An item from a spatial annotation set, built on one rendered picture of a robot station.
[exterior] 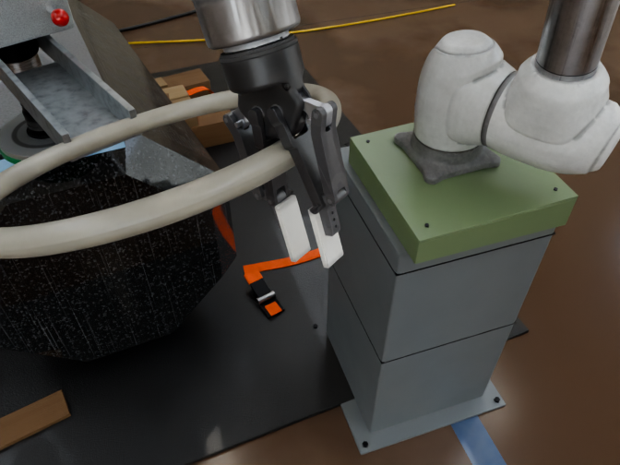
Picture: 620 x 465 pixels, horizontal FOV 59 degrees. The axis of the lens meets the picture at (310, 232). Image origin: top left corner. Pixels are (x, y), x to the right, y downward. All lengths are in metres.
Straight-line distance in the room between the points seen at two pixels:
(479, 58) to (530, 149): 0.19
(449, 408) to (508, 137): 1.02
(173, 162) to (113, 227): 1.05
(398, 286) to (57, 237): 0.83
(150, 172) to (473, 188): 0.82
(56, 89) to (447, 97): 0.74
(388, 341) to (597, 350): 0.99
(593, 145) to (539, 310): 1.22
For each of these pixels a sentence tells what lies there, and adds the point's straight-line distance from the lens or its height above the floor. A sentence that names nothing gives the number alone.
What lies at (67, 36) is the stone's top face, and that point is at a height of 0.84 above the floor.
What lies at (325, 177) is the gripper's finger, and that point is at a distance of 0.52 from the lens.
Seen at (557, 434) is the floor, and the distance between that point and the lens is 1.94.
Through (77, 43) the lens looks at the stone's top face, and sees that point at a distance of 1.96.
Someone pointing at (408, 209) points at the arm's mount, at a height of 0.87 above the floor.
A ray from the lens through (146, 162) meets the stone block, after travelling 1.50.
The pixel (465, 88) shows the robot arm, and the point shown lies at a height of 1.09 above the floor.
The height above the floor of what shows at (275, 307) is 0.03.
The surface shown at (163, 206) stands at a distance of 0.50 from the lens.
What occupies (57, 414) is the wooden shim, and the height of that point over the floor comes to 0.03.
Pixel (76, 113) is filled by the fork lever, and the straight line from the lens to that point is 1.06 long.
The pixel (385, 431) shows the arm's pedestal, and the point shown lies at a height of 0.01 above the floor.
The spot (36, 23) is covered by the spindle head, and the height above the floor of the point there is 1.17.
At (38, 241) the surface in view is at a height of 1.27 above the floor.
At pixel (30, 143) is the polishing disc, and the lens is 1.40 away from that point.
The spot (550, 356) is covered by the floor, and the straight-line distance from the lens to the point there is 2.09.
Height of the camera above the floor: 1.61
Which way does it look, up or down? 44 degrees down
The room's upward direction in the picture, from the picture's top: straight up
